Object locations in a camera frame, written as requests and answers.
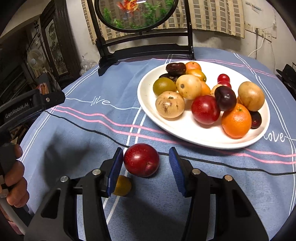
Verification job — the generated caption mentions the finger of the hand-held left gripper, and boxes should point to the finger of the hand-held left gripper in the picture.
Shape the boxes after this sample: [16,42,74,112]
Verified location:
[32,89,66,114]

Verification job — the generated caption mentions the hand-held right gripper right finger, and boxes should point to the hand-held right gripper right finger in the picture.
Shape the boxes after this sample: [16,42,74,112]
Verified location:
[168,147,269,241]

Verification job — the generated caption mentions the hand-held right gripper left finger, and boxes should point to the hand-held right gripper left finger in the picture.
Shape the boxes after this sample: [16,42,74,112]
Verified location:
[24,147,124,241]

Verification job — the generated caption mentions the brown longan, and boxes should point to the brown longan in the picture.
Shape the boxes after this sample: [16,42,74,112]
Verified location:
[112,175,132,196]

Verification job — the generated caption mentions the large red plum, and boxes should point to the large red plum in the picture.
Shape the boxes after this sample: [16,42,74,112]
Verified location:
[123,143,160,178]

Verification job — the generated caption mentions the white oval plate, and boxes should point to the white oval plate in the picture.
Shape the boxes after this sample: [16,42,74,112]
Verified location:
[137,61,270,150]

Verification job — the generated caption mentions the large tan pepino melon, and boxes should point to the large tan pepino melon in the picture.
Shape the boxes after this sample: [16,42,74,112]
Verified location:
[155,91,185,119]

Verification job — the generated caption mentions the large orange tangerine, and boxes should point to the large orange tangerine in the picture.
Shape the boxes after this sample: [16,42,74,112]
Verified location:
[221,103,252,139]

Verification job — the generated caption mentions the pale yellow passion fruit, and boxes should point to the pale yellow passion fruit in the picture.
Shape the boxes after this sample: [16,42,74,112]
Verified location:
[176,74,203,100]

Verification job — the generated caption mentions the green tangerine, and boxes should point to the green tangerine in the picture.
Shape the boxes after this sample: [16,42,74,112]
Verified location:
[153,77,177,96]

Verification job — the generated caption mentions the small orange citrus fruit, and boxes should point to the small orange citrus fruit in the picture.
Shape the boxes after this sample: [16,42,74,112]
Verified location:
[200,81,211,96]

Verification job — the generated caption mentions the dark purple plum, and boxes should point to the dark purple plum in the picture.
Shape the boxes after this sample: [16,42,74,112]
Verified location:
[214,86,237,112]

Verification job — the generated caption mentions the small striped pepino melon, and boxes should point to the small striped pepino melon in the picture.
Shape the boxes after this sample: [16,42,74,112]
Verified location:
[210,84,223,97]

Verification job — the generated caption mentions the small dark red plum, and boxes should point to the small dark red plum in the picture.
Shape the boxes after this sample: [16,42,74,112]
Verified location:
[248,111,263,129]

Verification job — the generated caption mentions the yellow-orange citrus fruit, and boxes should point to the yellow-orange citrus fruit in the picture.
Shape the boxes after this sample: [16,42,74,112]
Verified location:
[188,69,207,82]

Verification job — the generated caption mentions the large dark purple mangosteen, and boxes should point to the large dark purple mangosteen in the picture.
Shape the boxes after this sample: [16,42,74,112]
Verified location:
[166,62,187,75]

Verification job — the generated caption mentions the golden yellow passion fruit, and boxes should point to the golden yellow passion fruit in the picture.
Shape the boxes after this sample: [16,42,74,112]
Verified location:
[238,81,265,112]

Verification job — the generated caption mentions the person's left hand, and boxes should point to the person's left hand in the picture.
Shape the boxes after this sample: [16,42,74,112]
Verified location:
[4,144,30,207]

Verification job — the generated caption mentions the pink and orange clothes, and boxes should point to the pink and orange clothes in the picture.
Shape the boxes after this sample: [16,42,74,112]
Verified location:
[37,81,50,94]

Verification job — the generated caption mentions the white standing fan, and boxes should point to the white standing fan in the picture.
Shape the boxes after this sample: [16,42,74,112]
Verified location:
[26,48,45,78]

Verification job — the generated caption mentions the blue striped tablecloth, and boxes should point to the blue striped tablecloth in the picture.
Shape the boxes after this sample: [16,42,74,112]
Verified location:
[20,46,296,241]

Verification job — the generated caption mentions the clear plastic bag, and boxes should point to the clear plastic bag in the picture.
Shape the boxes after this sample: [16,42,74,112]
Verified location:
[80,53,99,76]

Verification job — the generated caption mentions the dark wood framed painting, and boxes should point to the dark wood framed painting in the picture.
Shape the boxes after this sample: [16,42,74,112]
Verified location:
[39,0,81,81]

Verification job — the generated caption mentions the round goldfish screen black stand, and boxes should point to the round goldfish screen black stand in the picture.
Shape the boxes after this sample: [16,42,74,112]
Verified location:
[87,0,195,77]

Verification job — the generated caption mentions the black hat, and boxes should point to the black hat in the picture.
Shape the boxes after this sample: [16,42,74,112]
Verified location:
[275,64,296,90]

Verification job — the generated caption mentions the beige checked curtain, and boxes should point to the beige checked curtain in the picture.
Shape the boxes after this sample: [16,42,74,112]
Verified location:
[81,0,245,44]

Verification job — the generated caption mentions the white power cable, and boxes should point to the white power cable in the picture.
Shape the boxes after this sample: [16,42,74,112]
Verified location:
[248,36,265,57]

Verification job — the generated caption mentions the paper wall label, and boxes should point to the paper wall label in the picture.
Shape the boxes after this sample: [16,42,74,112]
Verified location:
[245,1,262,12]

